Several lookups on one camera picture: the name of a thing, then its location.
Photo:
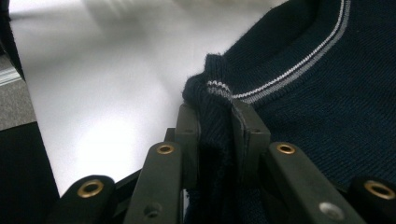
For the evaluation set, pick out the black knit vest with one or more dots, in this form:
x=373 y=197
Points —
x=327 y=109

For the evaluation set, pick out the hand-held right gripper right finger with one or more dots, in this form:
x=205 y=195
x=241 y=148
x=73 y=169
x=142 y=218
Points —
x=249 y=137

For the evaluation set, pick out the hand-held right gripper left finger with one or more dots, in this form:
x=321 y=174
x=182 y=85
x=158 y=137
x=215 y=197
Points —
x=186 y=140

